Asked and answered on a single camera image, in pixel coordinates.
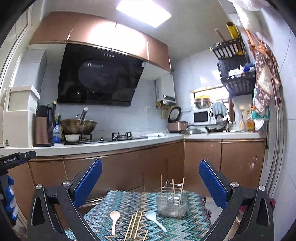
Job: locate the black wall rack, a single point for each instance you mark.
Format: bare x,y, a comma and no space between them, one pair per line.
231,55

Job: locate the brass wok with handle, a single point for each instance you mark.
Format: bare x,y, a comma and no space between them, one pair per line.
80,125

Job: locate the brown lower cabinets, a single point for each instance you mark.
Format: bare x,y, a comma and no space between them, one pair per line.
143,168

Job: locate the light blue ceramic spoon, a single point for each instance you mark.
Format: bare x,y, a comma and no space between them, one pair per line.
151,215

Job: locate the white microwave oven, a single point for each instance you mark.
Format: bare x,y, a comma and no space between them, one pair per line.
201,117

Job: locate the white gas water heater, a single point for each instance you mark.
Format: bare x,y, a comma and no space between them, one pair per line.
165,90

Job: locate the patterned hanging apron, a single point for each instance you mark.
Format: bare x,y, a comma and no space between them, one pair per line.
267,78

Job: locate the black range hood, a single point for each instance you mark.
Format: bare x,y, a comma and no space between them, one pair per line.
90,75

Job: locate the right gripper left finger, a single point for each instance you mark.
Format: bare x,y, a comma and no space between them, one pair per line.
44,222

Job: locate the white bowl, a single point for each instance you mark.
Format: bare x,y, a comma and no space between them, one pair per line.
72,138

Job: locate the zigzag knitted table cloth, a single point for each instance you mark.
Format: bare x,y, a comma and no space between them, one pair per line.
123,215

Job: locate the white pink ceramic spoon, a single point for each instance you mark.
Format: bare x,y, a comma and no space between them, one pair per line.
115,216

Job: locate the yellow roll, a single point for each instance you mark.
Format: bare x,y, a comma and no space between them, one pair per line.
234,35

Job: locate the pink rice cooker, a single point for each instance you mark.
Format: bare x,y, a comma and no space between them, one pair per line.
174,124

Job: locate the gas stove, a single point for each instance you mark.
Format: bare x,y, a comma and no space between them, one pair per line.
116,137

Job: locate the blue white gloved left hand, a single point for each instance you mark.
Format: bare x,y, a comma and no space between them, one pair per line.
12,208

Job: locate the yellow bottle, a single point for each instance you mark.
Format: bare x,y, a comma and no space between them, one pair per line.
249,122

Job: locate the blue label bottle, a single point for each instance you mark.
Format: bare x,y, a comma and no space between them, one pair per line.
58,133

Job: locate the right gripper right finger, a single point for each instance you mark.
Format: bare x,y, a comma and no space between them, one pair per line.
257,222

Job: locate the white appliance box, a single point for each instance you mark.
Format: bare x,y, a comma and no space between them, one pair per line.
20,106

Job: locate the steel pot lid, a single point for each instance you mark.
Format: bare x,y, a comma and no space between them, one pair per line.
192,131

